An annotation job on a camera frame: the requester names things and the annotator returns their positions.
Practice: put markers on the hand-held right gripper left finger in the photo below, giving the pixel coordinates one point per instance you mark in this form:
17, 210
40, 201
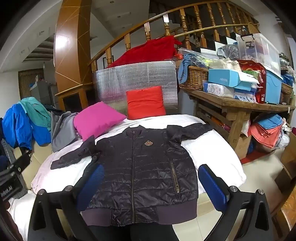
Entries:
91, 185

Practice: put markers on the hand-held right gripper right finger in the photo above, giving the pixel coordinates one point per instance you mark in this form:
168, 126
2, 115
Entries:
211, 187

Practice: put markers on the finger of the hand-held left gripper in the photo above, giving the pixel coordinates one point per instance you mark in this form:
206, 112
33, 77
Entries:
22, 161

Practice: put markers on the dark purple quilted jacket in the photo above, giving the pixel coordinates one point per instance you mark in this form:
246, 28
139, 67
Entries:
143, 166

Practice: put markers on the person's left forearm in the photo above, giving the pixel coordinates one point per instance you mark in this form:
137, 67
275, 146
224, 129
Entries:
7, 220

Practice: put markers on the blue jacket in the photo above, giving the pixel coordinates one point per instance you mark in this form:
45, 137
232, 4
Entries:
18, 127

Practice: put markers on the white bed blanket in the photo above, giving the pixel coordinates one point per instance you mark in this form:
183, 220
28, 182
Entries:
208, 148

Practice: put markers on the grey garment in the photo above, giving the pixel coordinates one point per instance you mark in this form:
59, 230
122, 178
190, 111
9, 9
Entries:
63, 132

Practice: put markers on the teal jacket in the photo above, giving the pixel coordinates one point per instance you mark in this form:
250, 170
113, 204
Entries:
37, 111

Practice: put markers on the brown cardboard box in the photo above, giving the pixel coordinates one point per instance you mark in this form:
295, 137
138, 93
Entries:
244, 146

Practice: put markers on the pink pillow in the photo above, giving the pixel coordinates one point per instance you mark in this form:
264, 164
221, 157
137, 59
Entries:
97, 120

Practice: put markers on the grey cabinet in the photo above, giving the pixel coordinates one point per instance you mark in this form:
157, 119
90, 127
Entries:
42, 92

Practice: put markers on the stack of coral cloths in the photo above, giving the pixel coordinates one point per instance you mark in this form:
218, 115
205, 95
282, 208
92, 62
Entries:
263, 136

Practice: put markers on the wooden furniture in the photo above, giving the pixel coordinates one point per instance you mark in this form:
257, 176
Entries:
288, 176

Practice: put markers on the low wooden cabinet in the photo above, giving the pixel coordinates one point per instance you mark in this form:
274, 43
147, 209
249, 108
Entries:
71, 99

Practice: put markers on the brown slatted door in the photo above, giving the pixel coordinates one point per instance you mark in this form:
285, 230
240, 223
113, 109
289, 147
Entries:
25, 81

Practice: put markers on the white plastic bag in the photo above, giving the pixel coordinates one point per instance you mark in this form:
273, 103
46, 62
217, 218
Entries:
283, 141

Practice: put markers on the wooden table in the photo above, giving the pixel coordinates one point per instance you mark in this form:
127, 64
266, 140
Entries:
240, 104

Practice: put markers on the blue folded cloths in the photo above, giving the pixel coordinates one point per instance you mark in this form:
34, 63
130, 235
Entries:
270, 121

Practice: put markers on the patterned tissue pack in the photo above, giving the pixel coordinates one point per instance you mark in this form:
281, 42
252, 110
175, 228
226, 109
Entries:
219, 90

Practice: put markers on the red pillow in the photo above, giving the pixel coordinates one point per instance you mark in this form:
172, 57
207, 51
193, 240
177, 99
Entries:
145, 103

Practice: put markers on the brown wicker basket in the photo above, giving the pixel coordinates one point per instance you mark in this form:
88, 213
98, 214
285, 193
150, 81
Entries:
194, 78

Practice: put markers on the light blue cardboard box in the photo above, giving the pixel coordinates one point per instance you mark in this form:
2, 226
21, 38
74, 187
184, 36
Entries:
224, 77

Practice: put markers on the silver foil insulation board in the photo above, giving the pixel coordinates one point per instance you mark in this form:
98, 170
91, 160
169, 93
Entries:
129, 76

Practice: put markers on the blue plastic bin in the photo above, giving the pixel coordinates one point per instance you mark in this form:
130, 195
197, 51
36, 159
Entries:
274, 88

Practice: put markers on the cream cloth bundle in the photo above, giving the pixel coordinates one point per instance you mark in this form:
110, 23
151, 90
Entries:
225, 64

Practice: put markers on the brown wooden column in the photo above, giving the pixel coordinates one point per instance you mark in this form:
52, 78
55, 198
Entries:
69, 46

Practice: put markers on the dark framed picture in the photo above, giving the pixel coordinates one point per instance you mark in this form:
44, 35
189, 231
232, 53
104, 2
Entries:
108, 61

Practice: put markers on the red gift box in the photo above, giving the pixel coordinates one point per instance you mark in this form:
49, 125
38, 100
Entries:
256, 69

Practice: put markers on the grey dotted plastic bag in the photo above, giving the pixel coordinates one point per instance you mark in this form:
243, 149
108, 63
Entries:
229, 52

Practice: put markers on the red blanket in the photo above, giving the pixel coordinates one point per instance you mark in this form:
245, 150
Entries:
148, 52

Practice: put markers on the clear plastic storage box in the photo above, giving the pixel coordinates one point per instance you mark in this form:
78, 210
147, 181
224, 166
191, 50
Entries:
261, 48

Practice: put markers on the wooden stair railing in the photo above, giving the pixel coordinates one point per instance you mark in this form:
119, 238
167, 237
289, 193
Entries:
185, 20

